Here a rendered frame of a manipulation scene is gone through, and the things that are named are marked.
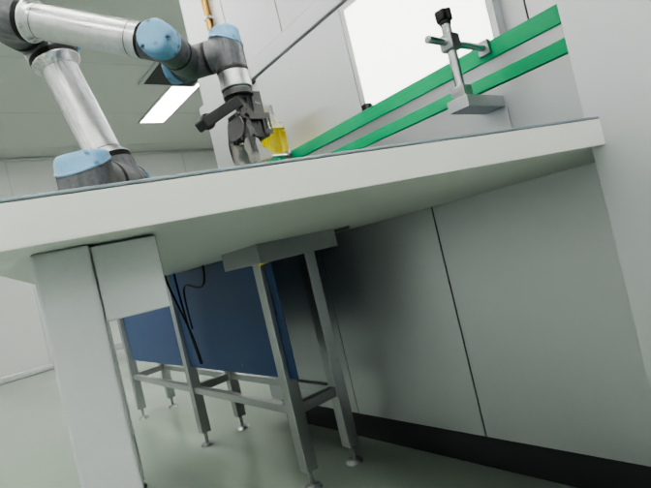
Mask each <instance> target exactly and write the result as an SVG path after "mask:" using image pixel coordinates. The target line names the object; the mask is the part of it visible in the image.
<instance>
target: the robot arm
mask: <svg viewBox="0 0 651 488"><path fill-rule="evenodd" d="M207 35H208V37H207V39H208V40H207V41H204V42H201V43H198V44H195V45H191V44H189V43H188V42H187V41H186V40H185V39H184V38H183V37H182V36H181V35H180V34H178V33H177V31H176V30H175V29H174V28H173V27H172V26H171V25H170V24H168V23H166V22H164V21H163V20H161V19H160V18H156V17H151V18H149V19H146V20H145V21H138V20H132V19H128V18H122V17H117V16H111V15H101V14H96V13H90V12H85V11H80V10H74V9H69V8H63V7H58V6H52V5H48V4H42V2H41V1H40V0H0V42H1V43H2V44H4V45H5V46H8V47H10V48H12V49H14V50H17V51H19V52H21V53H22V54H23V55H24V56H25V58H26V59H27V61H28V63H29V65H30V67H31V69H32V71H33V72H34V74H36V75H37V76H41V77H43V78H44V79H45V81H46V84H47V86H48V88H49V90H50V92H51V94H52V95H53V97H54V99H55V101H56V103H57V104H58V106H59V108H60V110H61V112H62V114H63V115H64V117H65V119H66V121H67V123H68V125H69V127H70V129H71V131H72V133H73V135H74V136H75V138H76V140H77V143H78V145H79V147H80V149H81V150H79V151H75V152H71V153H67V154H64V155H61V156H58V157H57V158H55V159H54V161H53V169H54V174H53V175H54V177H55V179H56V183H57V188H58V191H60V190H67V189H74V188H81V187H88V186H95V185H102V184H109V183H116V182H123V181H131V180H138V179H144V178H151V176H150V175H149V173H148V172H147V171H146V170H145V169H144V168H142V167H139V166H138V165H137V163H136V161H135V160H134V158H133V156H132V154H131V152H130V150H129V149H127V148H124V147H121V146H120V145H119V143H118V141H117V139H116V137H115V135H114V133H113V132H112V130H111V128H110V126H109V123H108V121H107V119H106V118H105V116H104V115H103V113H102V111H101V109H100V107H99V105H98V103H97V101H96V99H95V97H94V96H93V94H92V92H91V90H90V88H89V86H88V84H87V82H86V80H85V78H84V77H83V75H82V73H81V71H80V69H79V67H78V65H79V63H80V56H79V53H78V51H79V50H80V48H81V47H83V48H88V49H93V50H99V51H103V52H108V53H113V54H119V55H124V56H129V57H135V58H139V59H144V60H150V61H155V62H159V63H161V65H162V69H163V72H164V74H165V76H166V78H167V79H168V80H169V82H170V83H172V84H175V85H176V84H181V83H188V82H190V81H192V80H196V79H199V78H202V77H206V76H211V75H215V74H217V77H218V80H219V84H220V88H221V92H222V94H223V98H224V101H225V103H224V104H222V105H221V106H219V107H217V108H216V109H214V110H213V111H211V112H209V113H204V114H203V115H201V117H200V119H199V121H198V122H196V123H195V126H196V127H197V129H198V130H199V131H200V132H201V133H202V132H204V131H205V130H212V129H213V128H214V127H215V125H216V123H217V122H218V121H220V120H221V119H223V118H224V117H225V116H227V115H228V114H230V113H231V112H233V111H234V110H236V113H234V114H233V115H232V116H230V117H229V118H228V127H227V129H228V139H229V149H230V153H231V156H232V161H233V163H234V165H235V166H243V165H250V164H256V163H261V162H264V161H266V160H269V159H271V158H272V152H271V151H270V150H269V149H267V148H264V147H263V146H262V144H261V141H262V140H264V139H265V138H267V137H269V136H270V134H274V133H273V129H272V125H271V120H270V116H269V112H264V107H263V102H262V98H261V94H260V91H253V90H252V88H253V85H252V81H251V77H250V73H249V70H248V66H247V62H246V57H245V53H244V49H243V47H244V45H243V43H242V41H241V38H240V35H239V31H238V29H237V28H236V27H235V26H234V25H232V24H228V23H221V24H217V25H214V26H213V27H212V28H210V29H209V30H208V33H207ZM266 118H268V121H269V125H270V129H269V128H268V124H267V119H266ZM240 143H244V144H241V145H239V144H240Z"/></svg>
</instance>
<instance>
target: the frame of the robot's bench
mask: <svg viewBox="0 0 651 488"><path fill-rule="evenodd" d="M29 260H30V264H31V268H32V273H33V277H34V282H35V286H36V290H37V294H38V298H39V302H40V307H41V311H42V316H43V320H44V324H45V329H46V336H47V340H48V344H49V349H50V353H51V358H52V362H53V366H54V371H55V375H56V379H57V383H58V387H59V392H60V396H61V400H62V405H63V409H64V413H65V417H66V421H67V426H68V430H69V435H70V439H71V443H72V448H73V452H74V456H75V460H76V464H77V472H78V477H79V481H80V485H81V488H146V487H147V484H146V483H145V482H143V481H144V480H145V478H144V474H143V469H142V465H141V461H140V454H139V449H138V445H137V441H136V436H135V432H134V428H133V423H132V419H131V416H130V411H129V407H128V403H127V398H126V394H125V389H124V385H123V381H122V377H121V373H120V369H119V364H118V360H117V356H116V351H115V347H114V343H113V339H112V335H111V330H110V326H109V321H112V320H119V319H123V318H127V317H130V316H134V315H138V314H142V313H146V312H150V311H154V310H158V309H162V308H166V307H169V306H170V305H171V301H170V296H169V292H168V288H167V283H166V279H165V275H164V270H163V266H162V263H161V258H160V254H159V250H158V246H157V241H156V237H155V236H154V235H149V236H145V237H140V238H134V239H129V240H124V241H118V242H113V243H109V244H103V245H98V246H93V247H90V251H89V248H88V246H86V245H82V246H76V247H72V248H66V249H61V250H56V251H50V252H45V253H39V254H35V255H32V256H30V258H29Z"/></svg>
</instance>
